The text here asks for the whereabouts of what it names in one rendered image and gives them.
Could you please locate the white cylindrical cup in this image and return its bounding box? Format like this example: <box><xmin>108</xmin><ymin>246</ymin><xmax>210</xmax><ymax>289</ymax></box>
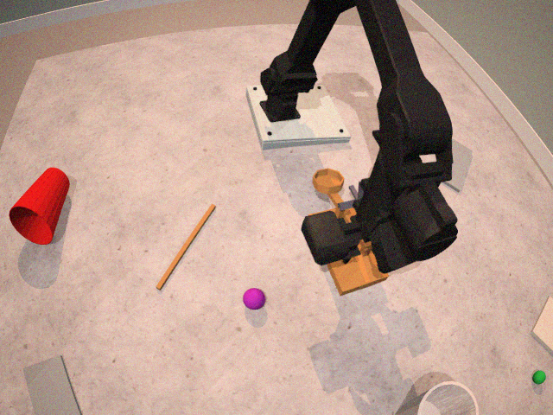
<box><xmin>395</xmin><ymin>381</ymin><xmax>479</xmax><ymax>415</ymax></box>

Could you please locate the green ball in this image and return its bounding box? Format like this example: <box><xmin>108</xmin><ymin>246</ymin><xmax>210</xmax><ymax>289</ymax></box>
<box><xmin>532</xmin><ymin>370</ymin><xmax>546</xmax><ymax>385</ymax></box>

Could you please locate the orange thin rod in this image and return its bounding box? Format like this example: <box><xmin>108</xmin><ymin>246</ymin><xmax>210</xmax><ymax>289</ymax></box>
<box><xmin>156</xmin><ymin>204</ymin><xmax>215</xmax><ymax>290</ymax></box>

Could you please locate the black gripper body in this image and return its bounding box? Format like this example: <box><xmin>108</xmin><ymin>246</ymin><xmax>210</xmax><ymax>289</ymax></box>
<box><xmin>301</xmin><ymin>177</ymin><xmax>394</xmax><ymax>265</ymax></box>

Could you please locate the magenta ball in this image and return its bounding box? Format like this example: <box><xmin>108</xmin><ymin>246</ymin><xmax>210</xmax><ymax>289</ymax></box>
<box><xmin>243</xmin><ymin>288</ymin><xmax>266</xmax><ymax>310</ymax></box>

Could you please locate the orange toy catapult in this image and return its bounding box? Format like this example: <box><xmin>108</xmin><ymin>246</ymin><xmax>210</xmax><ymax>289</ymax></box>
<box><xmin>313</xmin><ymin>169</ymin><xmax>389</xmax><ymax>296</ymax></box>

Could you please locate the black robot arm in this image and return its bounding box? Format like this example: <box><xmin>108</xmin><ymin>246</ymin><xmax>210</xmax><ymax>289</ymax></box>
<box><xmin>259</xmin><ymin>0</ymin><xmax>458</xmax><ymax>274</ymax></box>

